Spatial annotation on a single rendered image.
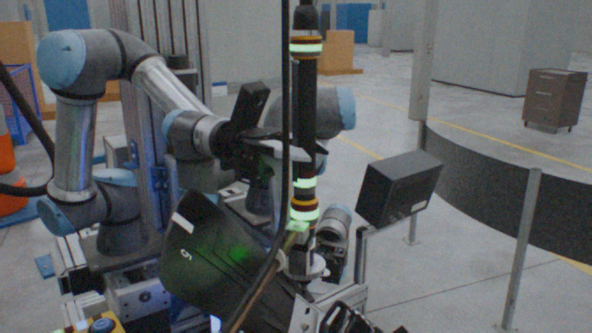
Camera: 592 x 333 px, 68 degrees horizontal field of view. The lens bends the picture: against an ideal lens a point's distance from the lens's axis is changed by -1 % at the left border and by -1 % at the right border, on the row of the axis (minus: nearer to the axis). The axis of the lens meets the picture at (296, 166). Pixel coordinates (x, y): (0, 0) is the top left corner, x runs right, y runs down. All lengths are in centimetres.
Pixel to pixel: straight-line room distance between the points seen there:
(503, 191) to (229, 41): 173
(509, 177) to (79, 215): 207
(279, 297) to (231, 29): 212
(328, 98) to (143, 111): 63
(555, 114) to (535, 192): 505
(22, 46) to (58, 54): 751
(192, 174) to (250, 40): 191
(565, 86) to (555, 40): 376
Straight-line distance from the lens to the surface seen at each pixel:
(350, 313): 70
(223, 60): 261
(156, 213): 157
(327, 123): 111
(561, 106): 744
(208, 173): 85
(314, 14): 61
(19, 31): 850
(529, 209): 252
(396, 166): 140
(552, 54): 1109
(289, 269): 70
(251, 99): 68
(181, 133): 82
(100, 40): 106
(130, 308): 131
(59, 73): 103
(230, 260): 61
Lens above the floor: 169
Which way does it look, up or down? 19 degrees down
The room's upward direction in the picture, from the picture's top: straight up
